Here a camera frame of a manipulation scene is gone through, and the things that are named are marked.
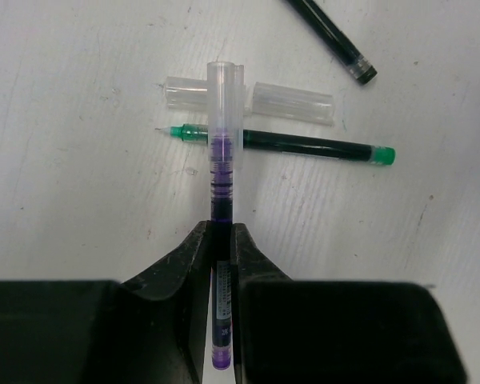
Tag black gel pen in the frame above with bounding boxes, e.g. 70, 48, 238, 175
287, 0, 378, 86

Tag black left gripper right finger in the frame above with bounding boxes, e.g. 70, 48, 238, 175
230, 224, 466, 383

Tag purple gel pen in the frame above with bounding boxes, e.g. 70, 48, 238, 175
207, 62, 245, 370

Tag clear pen cap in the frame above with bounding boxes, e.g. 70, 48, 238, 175
164, 77, 334, 126

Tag green gel pen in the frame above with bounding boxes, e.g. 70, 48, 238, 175
154, 123, 397, 166

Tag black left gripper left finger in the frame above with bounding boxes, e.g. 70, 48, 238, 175
0, 221, 210, 383

